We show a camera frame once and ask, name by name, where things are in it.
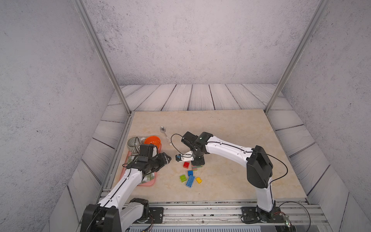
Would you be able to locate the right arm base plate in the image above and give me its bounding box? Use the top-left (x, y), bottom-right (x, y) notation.
top-left (240, 206), bottom-right (286, 224)

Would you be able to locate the green checkered cloth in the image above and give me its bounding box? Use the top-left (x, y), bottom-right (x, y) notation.
top-left (127, 155), bottom-right (156, 186)

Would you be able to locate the red lego brick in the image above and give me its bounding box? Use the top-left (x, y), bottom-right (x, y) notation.
top-left (183, 162), bottom-right (190, 169)

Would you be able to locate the left frame post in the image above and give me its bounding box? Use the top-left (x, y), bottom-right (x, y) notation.
top-left (72, 0), bottom-right (131, 115)

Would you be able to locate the grey ribbed cup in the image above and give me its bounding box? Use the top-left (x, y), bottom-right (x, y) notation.
top-left (127, 136), bottom-right (146, 154)

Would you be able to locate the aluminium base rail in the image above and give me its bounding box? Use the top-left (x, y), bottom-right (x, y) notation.
top-left (127, 182), bottom-right (332, 232)

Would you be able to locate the orange plastic bowl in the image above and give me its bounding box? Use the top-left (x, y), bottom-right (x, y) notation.
top-left (144, 136), bottom-right (161, 148)

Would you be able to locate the lime lego brick left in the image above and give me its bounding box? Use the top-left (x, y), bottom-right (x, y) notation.
top-left (180, 175), bottom-right (187, 183)

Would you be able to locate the pink tray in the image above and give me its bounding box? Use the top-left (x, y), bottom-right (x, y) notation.
top-left (120, 151), bottom-right (157, 187)

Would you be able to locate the right frame post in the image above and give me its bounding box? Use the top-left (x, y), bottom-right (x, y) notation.
top-left (264, 0), bottom-right (329, 115)

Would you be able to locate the long blue lego brick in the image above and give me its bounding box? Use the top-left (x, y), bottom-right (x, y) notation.
top-left (186, 175), bottom-right (195, 188)

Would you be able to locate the metal spoon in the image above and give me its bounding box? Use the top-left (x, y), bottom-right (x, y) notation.
top-left (160, 126), bottom-right (173, 146)

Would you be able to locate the frame post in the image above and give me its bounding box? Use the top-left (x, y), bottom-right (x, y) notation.
top-left (264, 0), bottom-right (329, 115)
top-left (72, 0), bottom-right (131, 115)

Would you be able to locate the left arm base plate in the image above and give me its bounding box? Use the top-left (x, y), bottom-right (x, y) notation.
top-left (134, 207), bottom-right (164, 224)

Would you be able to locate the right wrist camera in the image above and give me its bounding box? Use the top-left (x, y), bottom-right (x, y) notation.
top-left (175, 151), bottom-right (194, 162)

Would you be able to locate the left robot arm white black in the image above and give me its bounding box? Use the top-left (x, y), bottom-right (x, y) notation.
top-left (80, 144), bottom-right (172, 232)

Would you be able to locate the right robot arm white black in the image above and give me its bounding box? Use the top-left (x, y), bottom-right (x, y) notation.
top-left (182, 132), bottom-right (275, 214)

